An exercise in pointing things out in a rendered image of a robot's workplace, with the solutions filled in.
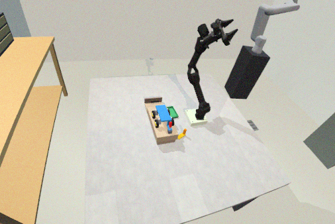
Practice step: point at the green tray floor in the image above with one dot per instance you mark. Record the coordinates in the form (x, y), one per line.
(172, 112)

